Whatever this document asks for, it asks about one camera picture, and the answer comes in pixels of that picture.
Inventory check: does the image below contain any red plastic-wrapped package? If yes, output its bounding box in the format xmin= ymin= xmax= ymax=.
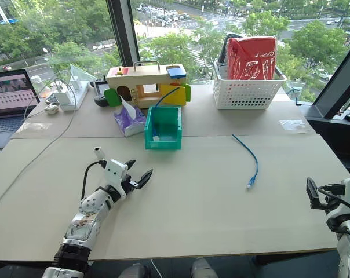
xmin=226 ymin=35 xmax=278 ymax=81

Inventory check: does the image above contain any clear plastic sheet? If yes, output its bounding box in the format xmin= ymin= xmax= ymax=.
xmin=70 ymin=64 xmax=90 ymax=85

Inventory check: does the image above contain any green plastic bin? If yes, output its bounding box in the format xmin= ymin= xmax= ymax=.
xmin=144 ymin=105 xmax=183 ymax=151

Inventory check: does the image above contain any wooden latch toy box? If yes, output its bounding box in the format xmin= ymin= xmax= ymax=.
xmin=103 ymin=60 xmax=192 ymax=108

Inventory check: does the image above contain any white plastic bottle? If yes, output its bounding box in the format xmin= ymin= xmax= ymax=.
xmin=30 ymin=75 xmax=45 ymax=97

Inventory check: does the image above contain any blue Ethernet cable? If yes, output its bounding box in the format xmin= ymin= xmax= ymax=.
xmin=231 ymin=134 xmax=260 ymax=190
xmin=151 ymin=86 xmax=179 ymax=142

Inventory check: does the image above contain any dark slanted window frame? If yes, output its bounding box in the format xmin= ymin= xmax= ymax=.
xmin=304 ymin=36 xmax=350 ymax=120

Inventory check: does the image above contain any white perforated plastic basket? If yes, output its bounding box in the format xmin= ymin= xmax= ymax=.
xmin=212 ymin=60 xmax=289 ymax=111

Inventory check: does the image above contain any white charging cable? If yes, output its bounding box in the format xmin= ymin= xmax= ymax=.
xmin=0 ymin=77 xmax=78 ymax=215

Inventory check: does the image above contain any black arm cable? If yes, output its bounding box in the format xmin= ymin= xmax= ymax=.
xmin=316 ymin=182 xmax=350 ymax=241
xmin=81 ymin=160 xmax=108 ymax=200

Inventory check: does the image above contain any white power strip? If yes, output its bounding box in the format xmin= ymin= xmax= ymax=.
xmin=59 ymin=79 xmax=90 ymax=112

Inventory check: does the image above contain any dark window frame post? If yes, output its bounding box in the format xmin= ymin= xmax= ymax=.
xmin=105 ymin=0 xmax=140 ymax=69

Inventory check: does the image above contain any white charger block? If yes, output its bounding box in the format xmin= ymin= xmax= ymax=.
xmin=52 ymin=86 xmax=70 ymax=105

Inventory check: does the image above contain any black bag strap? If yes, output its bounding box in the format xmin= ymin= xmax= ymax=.
xmin=217 ymin=36 xmax=231 ymax=65

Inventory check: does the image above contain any open laptop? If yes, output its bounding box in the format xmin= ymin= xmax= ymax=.
xmin=0 ymin=68 xmax=41 ymax=150

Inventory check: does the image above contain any purple tissue pack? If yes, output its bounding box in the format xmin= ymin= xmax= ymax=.
xmin=113 ymin=95 xmax=148 ymax=138

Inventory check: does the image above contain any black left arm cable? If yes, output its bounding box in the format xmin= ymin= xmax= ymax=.
xmin=81 ymin=160 xmax=108 ymax=200

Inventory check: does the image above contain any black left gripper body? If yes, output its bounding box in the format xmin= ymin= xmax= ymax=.
xmin=121 ymin=173 xmax=140 ymax=194

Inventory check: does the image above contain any black remote controller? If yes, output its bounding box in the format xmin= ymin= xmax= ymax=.
xmin=93 ymin=79 xmax=110 ymax=108

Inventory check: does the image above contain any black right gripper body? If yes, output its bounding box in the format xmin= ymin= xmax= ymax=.
xmin=309 ymin=194 xmax=341 ymax=217

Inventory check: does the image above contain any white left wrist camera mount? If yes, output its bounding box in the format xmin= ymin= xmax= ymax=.
xmin=104 ymin=159 xmax=129 ymax=201

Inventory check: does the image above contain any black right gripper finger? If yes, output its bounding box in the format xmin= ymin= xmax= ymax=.
xmin=306 ymin=177 xmax=319 ymax=201

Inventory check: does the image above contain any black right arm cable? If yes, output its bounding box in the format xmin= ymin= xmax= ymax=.
xmin=316 ymin=182 xmax=350 ymax=241

